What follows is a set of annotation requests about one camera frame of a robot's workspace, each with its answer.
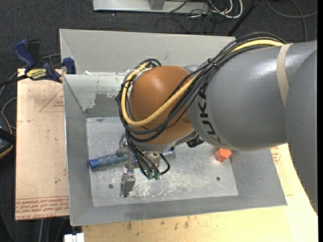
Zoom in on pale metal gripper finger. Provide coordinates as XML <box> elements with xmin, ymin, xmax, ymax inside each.
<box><xmin>120</xmin><ymin>169</ymin><xmax>136</xmax><ymax>199</ymax></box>

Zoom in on black cylinder on white bracket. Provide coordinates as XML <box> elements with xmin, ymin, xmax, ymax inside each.
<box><xmin>186</xmin><ymin>134</ymin><xmax>205</xmax><ymax>149</ymax></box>

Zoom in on orange block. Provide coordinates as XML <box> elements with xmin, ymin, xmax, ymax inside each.
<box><xmin>214</xmin><ymin>148</ymin><xmax>232</xmax><ymax>163</ymax></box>

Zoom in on grey metal bin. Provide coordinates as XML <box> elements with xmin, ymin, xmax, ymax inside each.
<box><xmin>59</xmin><ymin>28</ymin><xmax>288</xmax><ymax>227</ymax></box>

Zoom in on blue handled tool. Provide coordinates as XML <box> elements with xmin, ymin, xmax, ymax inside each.
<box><xmin>88</xmin><ymin>152</ymin><xmax>130</xmax><ymax>170</ymax></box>

